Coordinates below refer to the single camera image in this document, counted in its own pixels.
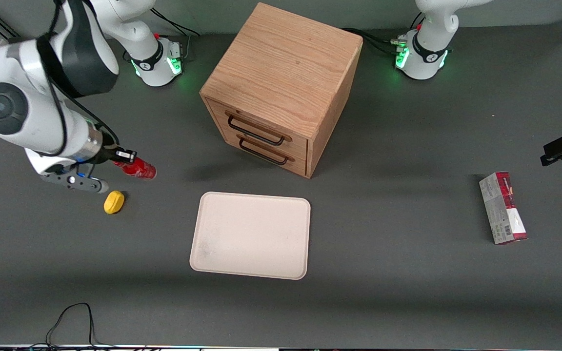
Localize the black looped cable on table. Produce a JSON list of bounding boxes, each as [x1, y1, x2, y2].
[[45, 302, 116, 349]]

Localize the black handle of bottom drawer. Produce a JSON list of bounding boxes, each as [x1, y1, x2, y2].
[[239, 138, 290, 166]]

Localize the black cables at right arm base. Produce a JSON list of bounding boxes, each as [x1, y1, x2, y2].
[[153, 6, 201, 38]]

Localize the black handle of top drawer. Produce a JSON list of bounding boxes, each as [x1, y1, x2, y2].
[[226, 113, 286, 147]]

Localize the black cables at left arm base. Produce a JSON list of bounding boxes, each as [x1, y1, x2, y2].
[[342, 27, 408, 55]]

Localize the wooden two-drawer cabinet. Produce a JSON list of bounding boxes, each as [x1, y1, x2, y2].
[[200, 2, 363, 179]]

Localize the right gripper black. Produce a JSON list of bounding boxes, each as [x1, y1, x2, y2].
[[93, 136, 138, 165]]

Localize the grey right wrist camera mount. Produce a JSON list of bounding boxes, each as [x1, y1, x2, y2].
[[41, 166, 110, 194]]

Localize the beige rectangular tray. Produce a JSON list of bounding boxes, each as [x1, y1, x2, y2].
[[189, 192, 311, 281]]

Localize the yellow toy lemon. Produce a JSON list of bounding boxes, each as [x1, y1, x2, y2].
[[103, 190, 126, 215]]

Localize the wooden drawer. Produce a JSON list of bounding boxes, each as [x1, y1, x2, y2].
[[210, 101, 309, 160], [222, 124, 309, 177]]

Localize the black handle of drawer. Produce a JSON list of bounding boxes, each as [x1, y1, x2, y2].
[[226, 113, 286, 147], [239, 138, 290, 166]]

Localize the black cables at arm base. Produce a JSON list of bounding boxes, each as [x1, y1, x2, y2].
[[153, 6, 201, 38], [342, 27, 408, 55]]

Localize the wooden top drawer front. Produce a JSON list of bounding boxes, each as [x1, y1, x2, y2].
[[210, 101, 309, 160]]

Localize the wooden bottom drawer front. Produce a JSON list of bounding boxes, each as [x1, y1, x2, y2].
[[222, 124, 309, 177]]

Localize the grey and red carton box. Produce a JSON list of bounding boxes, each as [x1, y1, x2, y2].
[[479, 171, 529, 245]]

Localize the red coke bottle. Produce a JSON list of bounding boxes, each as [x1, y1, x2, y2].
[[113, 157, 157, 180]]

